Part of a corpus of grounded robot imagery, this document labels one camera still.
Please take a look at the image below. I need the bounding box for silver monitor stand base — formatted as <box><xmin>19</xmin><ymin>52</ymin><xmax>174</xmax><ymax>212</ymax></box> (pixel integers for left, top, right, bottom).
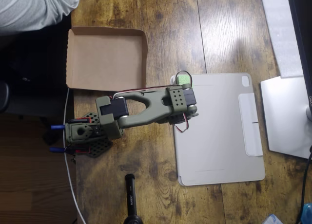
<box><xmin>260</xmin><ymin>75</ymin><xmax>312</xmax><ymax>160</ymax></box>

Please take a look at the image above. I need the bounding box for green foam cube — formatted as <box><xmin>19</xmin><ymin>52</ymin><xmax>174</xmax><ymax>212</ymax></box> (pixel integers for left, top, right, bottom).
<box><xmin>175</xmin><ymin>73</ymin><xmax>192</xmax><ymax>86</ymax></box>

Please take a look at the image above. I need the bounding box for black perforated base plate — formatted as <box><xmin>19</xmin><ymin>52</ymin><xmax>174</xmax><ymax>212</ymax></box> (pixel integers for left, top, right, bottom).
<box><xmin>72</xmin><ymin>111</ymin><xmax>114</xmax><ymax>159</ymax></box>

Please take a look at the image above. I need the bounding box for person's grey shirt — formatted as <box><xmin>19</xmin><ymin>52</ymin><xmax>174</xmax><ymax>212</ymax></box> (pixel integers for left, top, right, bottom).
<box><xmin>0</xmin><ymin>0</ymin><xmax>85</xmax><ymax>36</ymax></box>

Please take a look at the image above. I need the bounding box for white foam sheet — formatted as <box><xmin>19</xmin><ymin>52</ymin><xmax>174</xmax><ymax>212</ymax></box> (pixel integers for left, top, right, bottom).
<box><xmin>260</xmin><ymin>0</ymin><xmax>305</xmax><ymax>78</ymax></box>

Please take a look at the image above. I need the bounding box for black cable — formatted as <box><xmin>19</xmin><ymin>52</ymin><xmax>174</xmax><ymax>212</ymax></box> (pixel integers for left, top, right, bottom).
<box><xmin>294</xmin><ymin>146</ymin><xmax>312</xmax><ymax>224</ymax></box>

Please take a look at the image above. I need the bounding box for tablet in beige folio case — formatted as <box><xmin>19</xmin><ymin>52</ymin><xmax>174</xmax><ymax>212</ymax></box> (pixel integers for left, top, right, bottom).
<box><xmin>170</xmin><ymin>72</ymin><xmax>266</xmax><ymax>187</ymax></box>

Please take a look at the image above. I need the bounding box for white cable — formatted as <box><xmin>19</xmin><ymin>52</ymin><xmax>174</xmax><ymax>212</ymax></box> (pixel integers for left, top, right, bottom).
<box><xmin>62</xmin><ymin>87</ymin><xmax>86</xmax><ymax>224</ymax></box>

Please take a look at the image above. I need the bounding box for blue round object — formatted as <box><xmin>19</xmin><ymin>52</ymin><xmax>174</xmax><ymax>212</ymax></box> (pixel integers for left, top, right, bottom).
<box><xmin>301</xmin><ymin>202</ymin><xmax>312</xmax><ymax>223</ymax></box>

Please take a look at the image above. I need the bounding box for black chair armrest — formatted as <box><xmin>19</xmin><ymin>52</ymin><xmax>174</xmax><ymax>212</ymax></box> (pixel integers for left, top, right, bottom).
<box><xmin>0</xmin><ymin>80</ymin><xmax>10</xmax><ymax>114</ymax></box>

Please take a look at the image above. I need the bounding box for looped wrist servo cable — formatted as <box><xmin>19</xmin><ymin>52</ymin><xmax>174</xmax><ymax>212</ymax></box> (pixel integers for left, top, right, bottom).
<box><xmin>174</xmin><ymin>112</ymin><xmax>192</xmax><ymax>134</ymax></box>

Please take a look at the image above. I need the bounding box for black stand handle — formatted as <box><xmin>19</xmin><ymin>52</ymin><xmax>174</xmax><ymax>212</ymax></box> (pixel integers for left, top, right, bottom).
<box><xmin>123</xmin><ymin>174</ymin><xmax>144</xmax><ymax>224</ymax></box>

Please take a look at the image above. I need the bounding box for servo cable along forearm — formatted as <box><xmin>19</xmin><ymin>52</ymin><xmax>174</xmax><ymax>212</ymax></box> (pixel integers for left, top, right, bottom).
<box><xmin>112</xmin><ymin>70</ymin><xmax>195</xmax><ymax>99</ymax></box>

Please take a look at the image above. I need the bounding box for brown cardboard tray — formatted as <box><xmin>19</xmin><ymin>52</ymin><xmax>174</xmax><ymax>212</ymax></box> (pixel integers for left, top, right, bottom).
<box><xmin>65</xmin><ymin>26</ymin><xmax>149</xmax><ymax>92</ymax></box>

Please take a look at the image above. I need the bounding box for black Dell monitor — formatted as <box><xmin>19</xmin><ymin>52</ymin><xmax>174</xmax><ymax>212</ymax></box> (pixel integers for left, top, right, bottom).
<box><xmin>286</xmin><ymin>0</ymin><xmax>312</xmax><ymax>108</ymax></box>

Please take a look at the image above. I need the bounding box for white and blue packet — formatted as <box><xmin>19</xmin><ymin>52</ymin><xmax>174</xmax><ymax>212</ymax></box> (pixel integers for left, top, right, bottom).
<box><xmin>263</xmin><ymin>214</ymin><xmax>285</xmax><ymax>224</ymax></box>

